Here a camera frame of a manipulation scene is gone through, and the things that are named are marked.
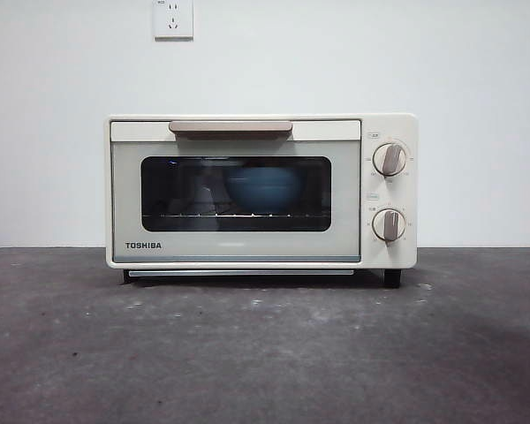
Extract blue ribbed bowl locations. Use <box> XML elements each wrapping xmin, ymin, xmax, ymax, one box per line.
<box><xmin>223</xmin><ymin>166</ymin><xmax>306</xmax><ymax>213</ymax></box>

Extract glass oven door with handle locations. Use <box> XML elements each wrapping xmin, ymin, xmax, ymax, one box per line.
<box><xmin>110</xmin><ymin>118</ymin><xmax>362</xmax><ymax>265</ymax></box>

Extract cream oven dial knob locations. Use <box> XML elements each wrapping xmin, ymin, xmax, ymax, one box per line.
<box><xmin>373</xmin><ymin>208</ymin><xmax>408</xmax><ymax>244</ymax></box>
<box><xmin>373</xmin><ymin>141</ymin><xmax>409</xmax><ymax>178</ymax></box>

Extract cream Toshiba toaster oven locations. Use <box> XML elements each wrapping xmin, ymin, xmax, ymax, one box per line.
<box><xmin>105</xmin><ymin>113</ymin><xmax>420</xmax><ymax>290</ymax></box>

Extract metal wire oven rack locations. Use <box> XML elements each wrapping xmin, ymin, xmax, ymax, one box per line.
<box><xmin>157</xmin><ymin>211</ymin><xmax>311</xmax><ymax>221</ymax></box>

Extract white wall power socket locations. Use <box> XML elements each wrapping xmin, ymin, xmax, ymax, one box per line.
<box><xmin>154</xmin><ymin>0</ymin><xmax>194</xmax><ymax>42</ymax></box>

